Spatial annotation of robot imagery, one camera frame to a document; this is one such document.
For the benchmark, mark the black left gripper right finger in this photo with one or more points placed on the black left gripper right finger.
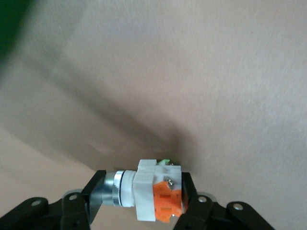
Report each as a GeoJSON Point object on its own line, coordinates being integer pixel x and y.
{"type": "Point", "coordinates": [196, 210]}

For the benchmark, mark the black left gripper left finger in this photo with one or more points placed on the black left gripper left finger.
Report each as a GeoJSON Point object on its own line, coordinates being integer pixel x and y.
{"type": "Point", "coordinates": [76, 208]}

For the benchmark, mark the white pushbutton orange contact block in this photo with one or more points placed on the white pushbutton orange contact block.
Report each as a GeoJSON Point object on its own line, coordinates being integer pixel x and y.
{"type": "Point", "coordinates": [146, 191]}

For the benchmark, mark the green plastic tray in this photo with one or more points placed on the green plastic tray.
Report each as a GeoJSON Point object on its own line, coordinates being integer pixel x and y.
{"type": "Point", "coordinates": [9, 19]}

